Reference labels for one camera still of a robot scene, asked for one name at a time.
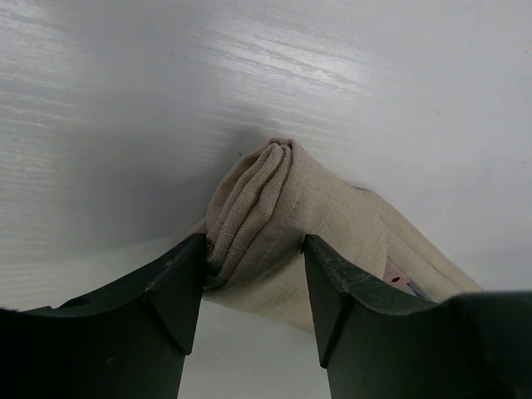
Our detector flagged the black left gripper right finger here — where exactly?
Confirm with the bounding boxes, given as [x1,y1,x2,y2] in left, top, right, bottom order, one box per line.
[303,235,531,398]

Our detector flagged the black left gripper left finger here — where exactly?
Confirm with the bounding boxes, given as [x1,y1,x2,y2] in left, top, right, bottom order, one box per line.
[1,234,207,398]

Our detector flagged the pink handled knife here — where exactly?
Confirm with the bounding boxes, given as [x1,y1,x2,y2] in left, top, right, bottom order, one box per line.
[382,258,433,302]

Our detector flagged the beige cloth napkin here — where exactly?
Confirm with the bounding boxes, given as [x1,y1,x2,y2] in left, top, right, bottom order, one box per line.
[195,138,480,333]

